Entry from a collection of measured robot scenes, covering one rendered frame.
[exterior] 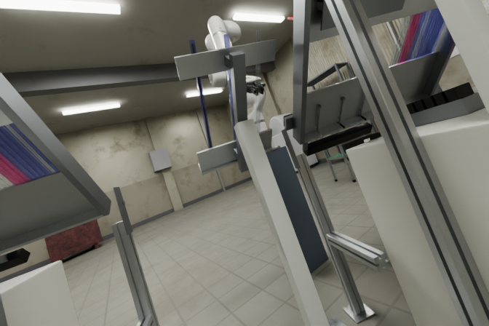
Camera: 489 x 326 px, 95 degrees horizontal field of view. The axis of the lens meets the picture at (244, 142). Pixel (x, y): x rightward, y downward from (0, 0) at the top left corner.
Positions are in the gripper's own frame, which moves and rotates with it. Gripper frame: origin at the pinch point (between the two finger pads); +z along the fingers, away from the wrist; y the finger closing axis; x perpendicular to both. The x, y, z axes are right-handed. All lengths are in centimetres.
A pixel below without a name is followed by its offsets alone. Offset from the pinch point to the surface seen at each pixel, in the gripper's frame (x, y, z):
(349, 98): 9.4, 35.9, 11.2
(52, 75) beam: 25, -182, -421
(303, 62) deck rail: -10.1, 8.9, 16.2
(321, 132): 21.1, 23.0, 10.5
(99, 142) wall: 260, -229, -674
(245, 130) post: 8.4, -12.0, 12.7
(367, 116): 19, 46, 13
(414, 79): 8, 70, 15
